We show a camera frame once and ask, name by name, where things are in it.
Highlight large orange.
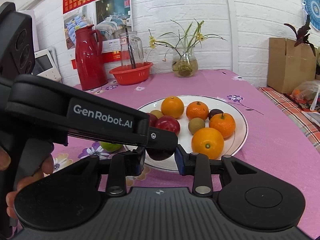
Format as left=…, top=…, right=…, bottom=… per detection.
left=191, top=127, right=225, bottom=159

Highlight brown kiwi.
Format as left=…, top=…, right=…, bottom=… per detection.
left=150, top=110, right=164, bottom=119
left=188, top=118, right=206, bottom=134

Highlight clear plastic bag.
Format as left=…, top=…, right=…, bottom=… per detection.
left=290, top=80, right=319, bottom=112

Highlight dark purple plum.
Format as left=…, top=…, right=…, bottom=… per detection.
left=146, top=148, right=175, bottom=161

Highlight clear glass pitcher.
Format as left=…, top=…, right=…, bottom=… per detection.
left=119, top=31, right=144, bottom=69

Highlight green apple near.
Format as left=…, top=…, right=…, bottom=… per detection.
left=99, top=141, right=123, bottom=153

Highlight red apple left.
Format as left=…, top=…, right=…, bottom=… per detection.
left=148, top=113, right=158, bottom=127

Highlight red thermos jug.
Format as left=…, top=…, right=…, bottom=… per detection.
left=75, top=24, right=108, bottom=90

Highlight blue paper fan decoration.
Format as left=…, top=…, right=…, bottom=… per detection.
left=302, top=0, right=319, bottom=31

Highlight dark plum on plate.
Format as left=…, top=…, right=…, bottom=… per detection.
left=208, top=109, right=223, bottom=120

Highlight brown kiwi front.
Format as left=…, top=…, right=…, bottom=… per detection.
left=188, top=118, right=206, bottom=134

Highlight orange at plate back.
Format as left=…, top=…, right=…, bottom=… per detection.
left=161, top=96, right=184, bottom=119

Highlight white water dispenser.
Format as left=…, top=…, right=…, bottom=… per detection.
left=32, top=47, right=62, bottom=82

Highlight tangerine at plate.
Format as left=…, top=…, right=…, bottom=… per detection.
left=186, top=101, right=209, bottom=121
left=209, top=113, right=236, bottom=139

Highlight glass vase with plant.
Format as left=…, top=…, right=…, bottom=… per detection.
left=145, top=18, right=227, bottom=77

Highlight tangerine at plate right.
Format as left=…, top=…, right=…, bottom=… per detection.
left=209, top=113, right=236, bottom=139

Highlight red plastic basket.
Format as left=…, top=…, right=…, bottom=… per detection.
left=109, top=62, right=153, bottom=85

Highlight purple leaf plant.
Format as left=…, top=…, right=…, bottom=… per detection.
left=284, top=14, right=316, bottom=56

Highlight red apple right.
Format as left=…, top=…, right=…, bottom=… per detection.
left=156, top=115, right=181, bottom=135

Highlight bedding poster on wall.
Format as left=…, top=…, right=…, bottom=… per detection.
left=62, top=0, right=133, bottom=69

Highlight white round plate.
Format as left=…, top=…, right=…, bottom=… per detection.
left=139, top=95, right=248, bottom=160

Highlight person's left hand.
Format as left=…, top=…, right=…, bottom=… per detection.
left=1, top=148, right=54, bottom=219

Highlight red apple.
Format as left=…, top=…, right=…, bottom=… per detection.
left=148, top=113, right=158, bottom=127
left=156, top=115, right=181, bottom=135

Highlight plaid bench cushion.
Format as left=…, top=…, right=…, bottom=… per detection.
left=258, top=87, right=319, bottom=152

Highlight brown kiwi back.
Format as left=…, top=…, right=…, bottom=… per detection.
left=150, top=110, right=164, bottom=119

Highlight tangerine at plate middle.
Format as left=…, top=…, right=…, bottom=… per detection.
left=186, top=101, right=209, bottom=121

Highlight brown cardboard box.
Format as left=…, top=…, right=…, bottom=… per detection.
left=267, top=37, right=316, bottom=94

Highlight black chopsticks in pitcher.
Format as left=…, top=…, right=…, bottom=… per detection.
left=125, top=27, right=136, bottom=69

